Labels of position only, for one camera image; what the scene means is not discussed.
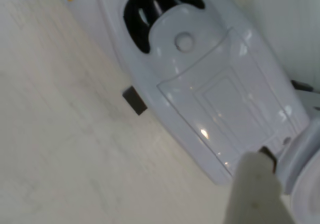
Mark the white gripper finger with black pad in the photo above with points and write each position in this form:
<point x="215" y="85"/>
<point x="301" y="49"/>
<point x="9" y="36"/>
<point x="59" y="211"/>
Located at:
<point x="252" y="191"/>

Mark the white round dish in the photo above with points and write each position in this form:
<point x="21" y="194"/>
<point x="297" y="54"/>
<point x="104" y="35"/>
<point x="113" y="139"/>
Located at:
<point x="303" y="159"/>

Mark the small black block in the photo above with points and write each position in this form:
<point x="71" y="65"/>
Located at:
<point x="135" y="101"/>

